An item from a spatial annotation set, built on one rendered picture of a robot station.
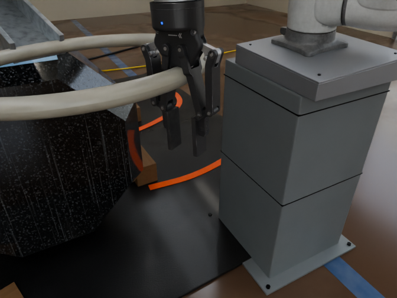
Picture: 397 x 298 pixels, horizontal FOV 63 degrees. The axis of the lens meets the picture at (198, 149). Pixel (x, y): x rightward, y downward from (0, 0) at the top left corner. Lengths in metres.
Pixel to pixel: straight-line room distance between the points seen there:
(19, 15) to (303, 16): 0.81
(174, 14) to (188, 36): 0.04
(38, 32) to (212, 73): 0.61
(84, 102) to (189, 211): 1.30
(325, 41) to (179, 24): 0.74
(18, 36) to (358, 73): 0.89
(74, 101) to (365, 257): 1.45
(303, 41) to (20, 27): 0.80
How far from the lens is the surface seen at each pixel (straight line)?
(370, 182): 2.12
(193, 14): 0.46
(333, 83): 0.95
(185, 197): 1.76
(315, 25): 1.10
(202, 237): 1.55
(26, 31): 0.99
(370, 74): 1.07
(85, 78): 1.25
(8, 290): 1.55
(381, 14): 1.05
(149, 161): 1.83
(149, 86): 0.45
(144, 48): 0.53
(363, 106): 1.19
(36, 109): 0.44
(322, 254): 1.59
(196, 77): 0.49
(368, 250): 1.70
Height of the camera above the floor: 1.16
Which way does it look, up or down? 32 degrees down
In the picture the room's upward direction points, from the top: straight up
